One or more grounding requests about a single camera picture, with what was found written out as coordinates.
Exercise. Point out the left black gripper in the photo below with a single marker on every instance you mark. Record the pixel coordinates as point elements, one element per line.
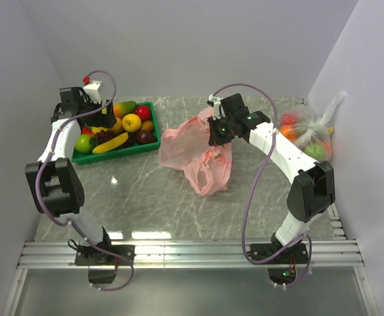
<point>104,120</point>

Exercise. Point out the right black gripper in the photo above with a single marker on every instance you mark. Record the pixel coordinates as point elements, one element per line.
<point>215,139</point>

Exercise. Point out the red fake apple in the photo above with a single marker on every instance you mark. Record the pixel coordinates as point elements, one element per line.
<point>143,112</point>

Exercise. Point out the dark red fake fruit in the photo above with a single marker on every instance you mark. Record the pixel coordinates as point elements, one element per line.
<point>144,137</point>

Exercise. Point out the brown fake kiwi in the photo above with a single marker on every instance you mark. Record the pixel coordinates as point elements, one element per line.
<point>148,125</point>

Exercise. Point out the pink plastic bag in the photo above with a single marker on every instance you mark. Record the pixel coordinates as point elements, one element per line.
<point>186,148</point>

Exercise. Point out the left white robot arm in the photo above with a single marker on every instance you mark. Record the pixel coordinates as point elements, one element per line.
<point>56,189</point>

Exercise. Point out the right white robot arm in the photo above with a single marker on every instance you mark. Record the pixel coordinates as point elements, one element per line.
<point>312,183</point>

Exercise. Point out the red fake strawberry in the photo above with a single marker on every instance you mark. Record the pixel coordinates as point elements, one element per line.
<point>87,131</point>

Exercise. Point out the dark fake grape bunch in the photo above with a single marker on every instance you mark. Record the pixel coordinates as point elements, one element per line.
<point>106,135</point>

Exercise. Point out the orange fake orange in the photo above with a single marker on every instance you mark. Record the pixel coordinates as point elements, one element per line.
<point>117,128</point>

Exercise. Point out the green red fake mango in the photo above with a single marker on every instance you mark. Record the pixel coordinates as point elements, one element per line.
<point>122,109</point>

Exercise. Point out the green fake apple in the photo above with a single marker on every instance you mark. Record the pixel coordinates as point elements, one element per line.
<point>85,144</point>

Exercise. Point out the yellow fake banana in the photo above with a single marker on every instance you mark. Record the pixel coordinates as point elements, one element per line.
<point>111,144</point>

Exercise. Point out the clear bag of fruits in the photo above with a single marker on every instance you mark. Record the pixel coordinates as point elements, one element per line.
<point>308,131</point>

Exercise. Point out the green plastic tray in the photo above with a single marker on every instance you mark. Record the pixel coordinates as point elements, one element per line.
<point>128,148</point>

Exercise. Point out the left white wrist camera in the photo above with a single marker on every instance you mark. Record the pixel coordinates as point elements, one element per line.
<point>93,90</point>

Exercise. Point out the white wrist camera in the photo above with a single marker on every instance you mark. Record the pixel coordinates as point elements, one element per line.
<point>93,90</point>
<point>215,103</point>

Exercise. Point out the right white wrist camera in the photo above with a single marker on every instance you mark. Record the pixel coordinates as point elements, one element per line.
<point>215,103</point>

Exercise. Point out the aluminium mounting rail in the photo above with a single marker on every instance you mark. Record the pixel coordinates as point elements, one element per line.
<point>186,254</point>

